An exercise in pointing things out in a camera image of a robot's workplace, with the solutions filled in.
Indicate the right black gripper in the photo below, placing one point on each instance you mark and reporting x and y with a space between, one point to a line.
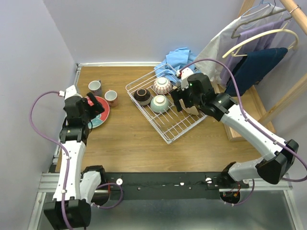
178 94

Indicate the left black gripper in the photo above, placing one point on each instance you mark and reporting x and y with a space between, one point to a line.
88 106

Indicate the red teal plate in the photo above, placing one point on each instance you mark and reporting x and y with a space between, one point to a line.
102 117

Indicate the beige plate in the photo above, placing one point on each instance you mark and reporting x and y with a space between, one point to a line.
192 110

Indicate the grey mug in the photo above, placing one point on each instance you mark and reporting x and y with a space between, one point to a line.
95 87

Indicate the pink mug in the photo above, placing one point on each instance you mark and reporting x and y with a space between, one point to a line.
111 97

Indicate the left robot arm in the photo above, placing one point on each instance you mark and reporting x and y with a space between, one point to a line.
71 203

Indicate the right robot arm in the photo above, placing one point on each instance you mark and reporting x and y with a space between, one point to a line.
276 157

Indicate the red white patterned bowl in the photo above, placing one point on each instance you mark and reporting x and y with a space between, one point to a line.
162 86

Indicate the light green ribbed bowl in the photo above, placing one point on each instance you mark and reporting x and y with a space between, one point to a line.
159 104

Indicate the light blue cloth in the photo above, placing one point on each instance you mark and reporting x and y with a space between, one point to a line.
174 61

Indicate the dark brown bowl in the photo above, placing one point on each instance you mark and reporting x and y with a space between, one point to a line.
142 96

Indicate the white t-shirt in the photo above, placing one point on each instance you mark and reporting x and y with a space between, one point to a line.
222 42

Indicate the cream clothes hanger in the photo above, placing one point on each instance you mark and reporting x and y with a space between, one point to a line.
262 37

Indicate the navy blue garment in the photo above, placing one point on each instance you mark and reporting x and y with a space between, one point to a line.
253 67

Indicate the grey clothes hanger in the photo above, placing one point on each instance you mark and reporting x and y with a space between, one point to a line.
271 13

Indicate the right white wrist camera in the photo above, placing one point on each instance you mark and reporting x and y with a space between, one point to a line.
183 75

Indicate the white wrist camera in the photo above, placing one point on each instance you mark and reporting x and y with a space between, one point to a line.
183 75
69 92

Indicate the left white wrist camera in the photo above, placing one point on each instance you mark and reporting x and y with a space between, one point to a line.
69 92

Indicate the white wire dish rack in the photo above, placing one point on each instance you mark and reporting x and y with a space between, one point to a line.
171 124

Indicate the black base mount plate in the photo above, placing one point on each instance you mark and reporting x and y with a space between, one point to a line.
169 185

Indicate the blue wire hanger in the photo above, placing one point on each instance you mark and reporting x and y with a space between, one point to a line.
260 4

